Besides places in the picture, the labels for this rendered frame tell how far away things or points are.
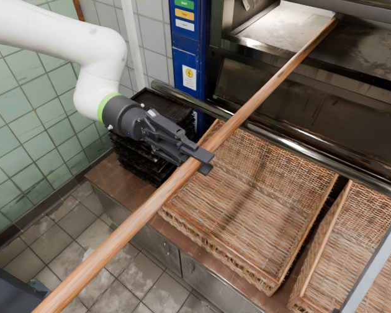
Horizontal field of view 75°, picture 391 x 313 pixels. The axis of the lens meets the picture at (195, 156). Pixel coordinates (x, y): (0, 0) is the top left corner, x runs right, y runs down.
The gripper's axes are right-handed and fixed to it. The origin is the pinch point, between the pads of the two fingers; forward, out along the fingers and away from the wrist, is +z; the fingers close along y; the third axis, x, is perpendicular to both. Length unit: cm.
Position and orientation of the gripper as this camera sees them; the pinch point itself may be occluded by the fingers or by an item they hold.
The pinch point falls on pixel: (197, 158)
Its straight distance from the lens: 55.7
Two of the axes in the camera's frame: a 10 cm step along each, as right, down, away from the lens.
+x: -6.1, 5.9, -5.3
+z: 8.0, 4.5, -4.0
